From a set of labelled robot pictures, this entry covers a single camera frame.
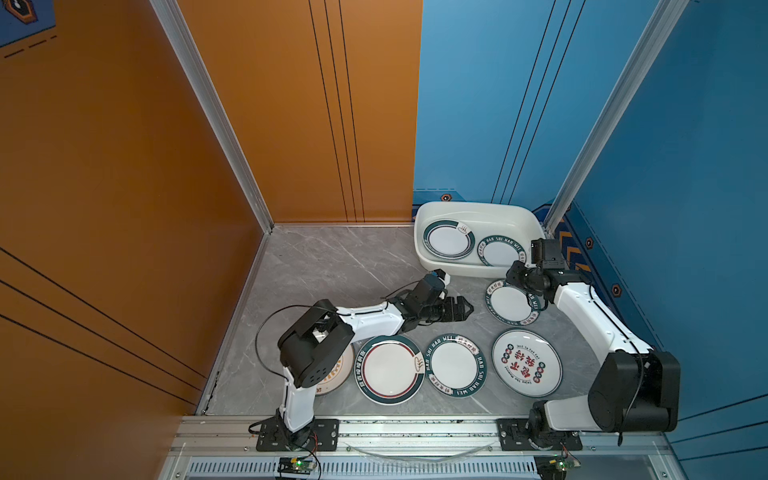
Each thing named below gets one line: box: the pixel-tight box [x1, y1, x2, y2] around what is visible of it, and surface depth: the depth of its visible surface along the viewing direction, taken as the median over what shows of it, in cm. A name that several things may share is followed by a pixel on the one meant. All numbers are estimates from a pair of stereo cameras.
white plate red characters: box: [492, 328, 563, 397], surface depth 86 cm
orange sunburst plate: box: [315, 343, 355, 396], surface depth 84 cm
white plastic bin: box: [414, 201, 546, 278], surface depth 118 cm
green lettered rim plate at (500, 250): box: [477, 234, 528, 267], surface depth 114 cm
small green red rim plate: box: [422, 219, 476, 261], surface depth 115 cm
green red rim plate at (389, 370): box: [354, 335, 426, 406], surface depth 85 cm
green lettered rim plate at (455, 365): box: [424, 333, 487, 398], surface depth 85 cm
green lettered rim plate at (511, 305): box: [485, 279, 541, 326], surface depth 96 cm
